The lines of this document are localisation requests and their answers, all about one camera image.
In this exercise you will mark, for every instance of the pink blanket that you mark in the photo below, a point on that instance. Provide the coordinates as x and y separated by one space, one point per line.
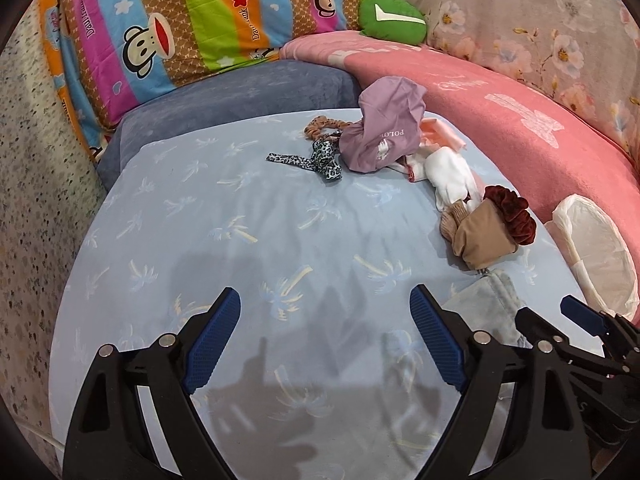
500 110

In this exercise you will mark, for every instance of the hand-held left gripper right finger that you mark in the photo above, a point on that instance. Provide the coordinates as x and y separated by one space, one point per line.
435 340

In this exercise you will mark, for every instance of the grey cloth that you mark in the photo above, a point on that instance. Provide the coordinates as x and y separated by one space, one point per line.
495 300

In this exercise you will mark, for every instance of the speckled white sheet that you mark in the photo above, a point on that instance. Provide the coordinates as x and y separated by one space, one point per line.
40 210

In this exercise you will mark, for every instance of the bin with white bag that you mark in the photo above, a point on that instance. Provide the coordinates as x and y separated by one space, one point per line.
600 245

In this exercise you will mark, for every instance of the purple cloth cap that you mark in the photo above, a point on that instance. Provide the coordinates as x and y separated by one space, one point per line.
385 120

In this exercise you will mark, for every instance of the light pink cloth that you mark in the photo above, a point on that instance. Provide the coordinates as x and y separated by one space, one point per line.
442 135

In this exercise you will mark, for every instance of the leopard print ribbon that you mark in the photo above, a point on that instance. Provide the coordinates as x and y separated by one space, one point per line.
325 160

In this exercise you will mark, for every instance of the beige stocking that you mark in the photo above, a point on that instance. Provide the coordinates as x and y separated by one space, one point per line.
485 240

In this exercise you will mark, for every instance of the colourful monkey cartoon pillow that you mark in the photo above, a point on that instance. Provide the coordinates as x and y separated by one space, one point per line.
175 25

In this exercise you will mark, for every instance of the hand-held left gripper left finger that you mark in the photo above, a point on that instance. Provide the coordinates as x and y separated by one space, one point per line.
210 345

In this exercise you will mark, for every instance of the blue-grey pillow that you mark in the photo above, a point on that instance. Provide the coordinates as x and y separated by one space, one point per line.
225 95

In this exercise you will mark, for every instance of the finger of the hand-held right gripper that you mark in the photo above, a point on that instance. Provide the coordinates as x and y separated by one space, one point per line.
535 322
580 315

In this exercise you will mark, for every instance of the dark red velvet scrunchie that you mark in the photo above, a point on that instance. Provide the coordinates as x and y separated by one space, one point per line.
515 215

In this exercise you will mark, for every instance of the floral grey pillow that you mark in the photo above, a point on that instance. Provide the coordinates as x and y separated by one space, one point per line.
525 20

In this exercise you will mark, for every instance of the green cushion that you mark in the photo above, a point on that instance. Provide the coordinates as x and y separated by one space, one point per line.
390 25

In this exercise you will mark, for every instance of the brown knitted sock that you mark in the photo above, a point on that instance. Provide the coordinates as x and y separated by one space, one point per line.
452 222

